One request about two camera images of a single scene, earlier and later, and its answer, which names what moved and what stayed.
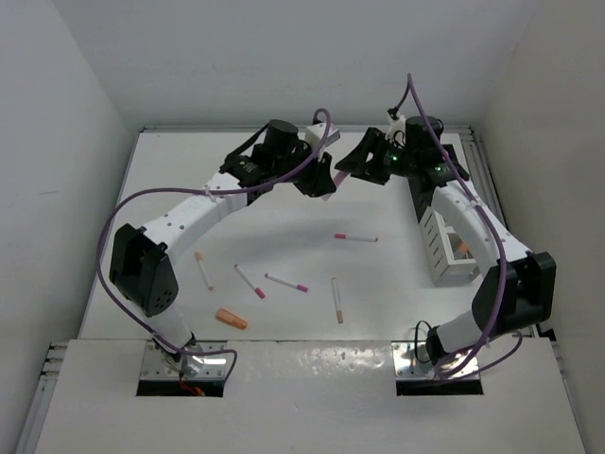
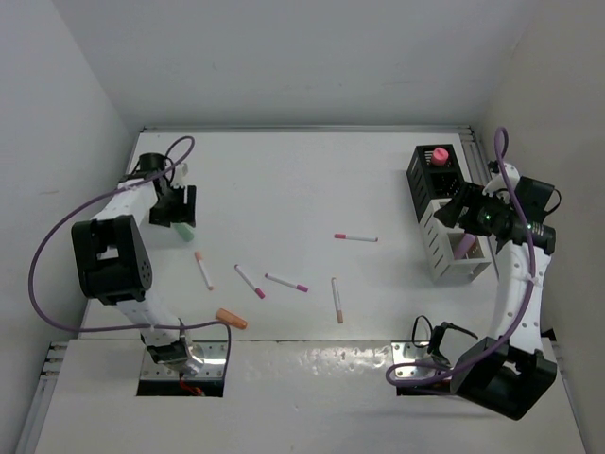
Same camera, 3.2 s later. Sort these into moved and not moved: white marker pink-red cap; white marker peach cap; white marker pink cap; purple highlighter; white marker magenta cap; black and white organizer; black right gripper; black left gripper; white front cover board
Moved: black left gripper; purple highlighter; black right gripper
Not moved: white marker magenta cap; white marker peach cap; white marker pink cap; white marker pink-red cap; white front cover board; black and white organizer
